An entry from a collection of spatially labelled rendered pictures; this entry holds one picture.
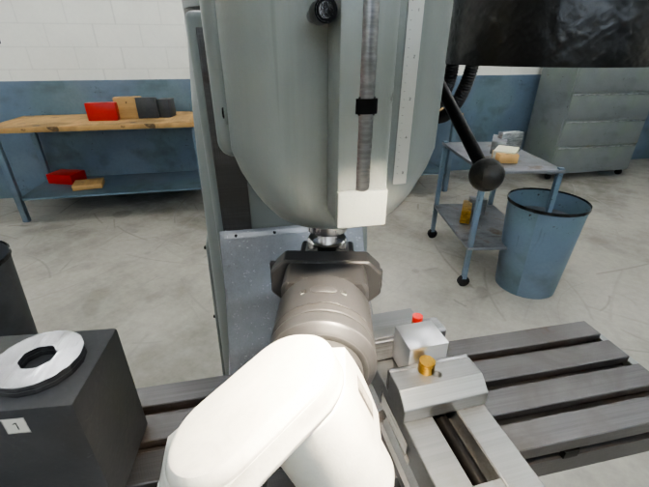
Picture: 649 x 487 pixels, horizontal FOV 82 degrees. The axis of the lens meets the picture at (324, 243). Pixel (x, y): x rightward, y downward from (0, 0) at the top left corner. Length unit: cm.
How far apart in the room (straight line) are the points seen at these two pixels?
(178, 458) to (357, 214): 19
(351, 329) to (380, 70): 18
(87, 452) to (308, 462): 34
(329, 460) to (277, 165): 21
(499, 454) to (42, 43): 487
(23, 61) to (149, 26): 126
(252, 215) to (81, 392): 47
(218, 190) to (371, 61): 57
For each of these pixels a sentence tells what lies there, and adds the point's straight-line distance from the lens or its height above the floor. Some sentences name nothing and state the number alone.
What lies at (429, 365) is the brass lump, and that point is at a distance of 54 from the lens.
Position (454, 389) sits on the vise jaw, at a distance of 56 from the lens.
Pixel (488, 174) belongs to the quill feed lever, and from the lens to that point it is 35.
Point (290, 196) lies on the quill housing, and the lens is 32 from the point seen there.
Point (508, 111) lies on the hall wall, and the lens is 575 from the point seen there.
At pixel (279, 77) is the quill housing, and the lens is 30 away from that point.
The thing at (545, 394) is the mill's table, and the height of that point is 96.
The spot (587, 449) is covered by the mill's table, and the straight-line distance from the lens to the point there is 77.
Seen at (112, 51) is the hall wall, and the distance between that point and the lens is 475.
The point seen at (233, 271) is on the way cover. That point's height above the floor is 104.
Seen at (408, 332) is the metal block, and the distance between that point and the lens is 57.
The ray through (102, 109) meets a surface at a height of 98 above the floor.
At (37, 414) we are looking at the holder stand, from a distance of 50.
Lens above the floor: 146
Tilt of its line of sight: 27 degrees down
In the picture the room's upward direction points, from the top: straight up
